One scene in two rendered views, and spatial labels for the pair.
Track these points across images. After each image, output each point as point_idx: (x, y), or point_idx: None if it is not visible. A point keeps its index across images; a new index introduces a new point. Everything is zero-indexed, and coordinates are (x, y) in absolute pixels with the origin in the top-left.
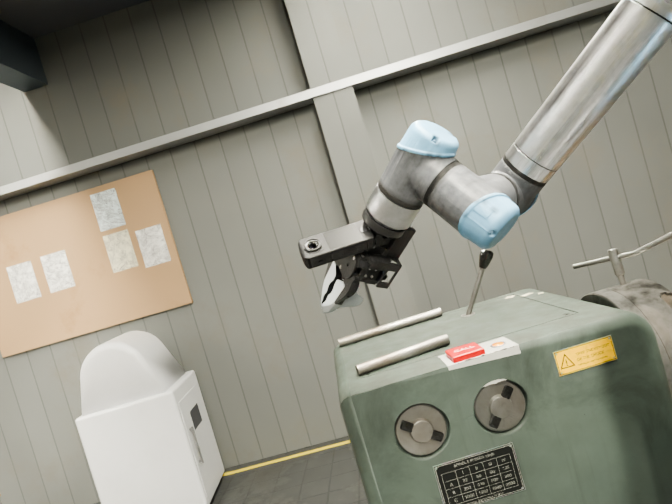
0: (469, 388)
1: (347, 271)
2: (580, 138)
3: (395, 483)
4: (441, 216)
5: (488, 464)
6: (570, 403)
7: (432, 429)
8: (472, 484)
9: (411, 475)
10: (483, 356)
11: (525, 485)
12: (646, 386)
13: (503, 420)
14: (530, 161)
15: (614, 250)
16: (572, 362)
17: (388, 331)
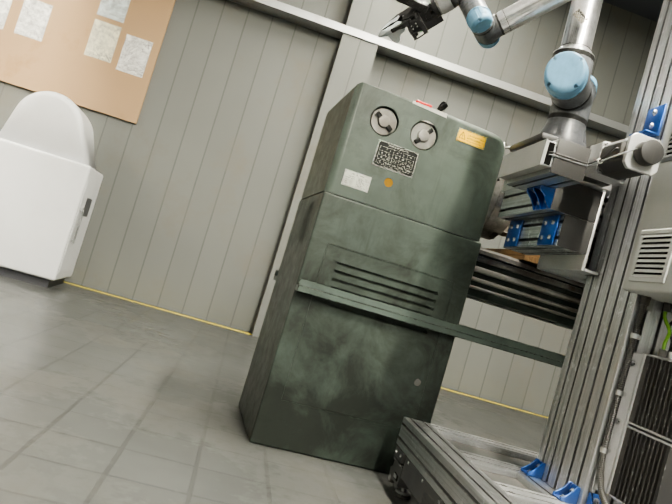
0: (416, 117)
1: (407, 16)
2: (526, 18)
3: (358, 134)
4: (463, 8)
5: (403, 155)
6: (453, 154)
7: (389, 123)
8: (391, 159)
9: (367, 136)
10: (430, 107)
11: (412, 176)
12: (487, 170)
13: (420, 143)
14: (504, 16)
15: (505, 143)
16: (464, 137)
17: None
